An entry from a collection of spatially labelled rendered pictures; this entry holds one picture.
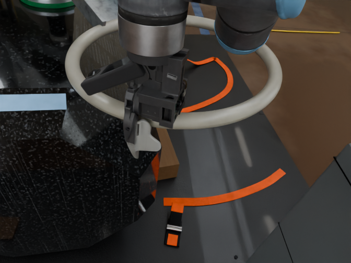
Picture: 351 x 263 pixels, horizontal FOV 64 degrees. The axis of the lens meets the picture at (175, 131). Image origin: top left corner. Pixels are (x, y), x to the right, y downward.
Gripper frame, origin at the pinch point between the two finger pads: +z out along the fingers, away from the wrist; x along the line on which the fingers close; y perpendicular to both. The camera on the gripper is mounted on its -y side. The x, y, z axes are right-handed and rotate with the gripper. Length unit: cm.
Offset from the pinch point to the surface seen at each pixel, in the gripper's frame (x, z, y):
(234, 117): 4.9, -7.3, 16.2
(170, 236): 27, 85, 4
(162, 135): 75, 71, -17
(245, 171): 78, 86, 33
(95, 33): 25.1, -7.0, -21.8
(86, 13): 32.0, -8.7, -28.0
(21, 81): 9.9, 1.3, -34.2
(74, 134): 7.2, 11.6, -20.3
